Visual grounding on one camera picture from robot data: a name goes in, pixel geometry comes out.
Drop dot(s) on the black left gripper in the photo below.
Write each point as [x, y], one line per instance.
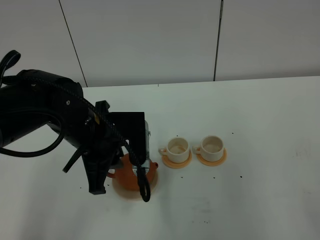
[100, 145]

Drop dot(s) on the brown clay teapot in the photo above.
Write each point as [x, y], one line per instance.
[125, 176]

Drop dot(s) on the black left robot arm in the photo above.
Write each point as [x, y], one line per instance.
[36, 98]

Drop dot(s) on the beige round teapot coaster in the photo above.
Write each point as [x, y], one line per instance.
[133, 195]

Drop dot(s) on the left orange cup coaster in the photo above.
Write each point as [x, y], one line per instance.
[174, 165]

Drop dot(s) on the orange cup coaster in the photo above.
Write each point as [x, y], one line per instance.
[174, 165]
[211, 163]

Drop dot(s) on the left white teacup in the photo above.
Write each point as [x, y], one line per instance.
[177, 150]

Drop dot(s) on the white teacup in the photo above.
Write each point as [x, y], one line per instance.
[211, 148]
[177, 150]

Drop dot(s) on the right white teacup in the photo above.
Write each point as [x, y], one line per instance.
[211, 148]

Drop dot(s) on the right orange cup coaster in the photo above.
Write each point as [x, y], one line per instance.
[211, 163]

